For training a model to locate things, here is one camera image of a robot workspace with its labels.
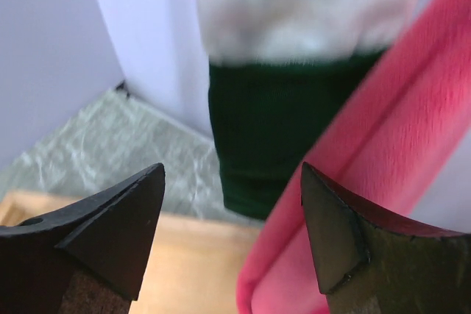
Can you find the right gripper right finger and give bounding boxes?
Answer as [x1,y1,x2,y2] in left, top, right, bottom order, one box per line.
[301,164,470,314]

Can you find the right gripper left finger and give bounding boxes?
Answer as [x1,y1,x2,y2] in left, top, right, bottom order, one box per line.
[1,163,165,313]

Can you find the pink towel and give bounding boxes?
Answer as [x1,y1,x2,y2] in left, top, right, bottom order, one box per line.
[236,0,470,313]

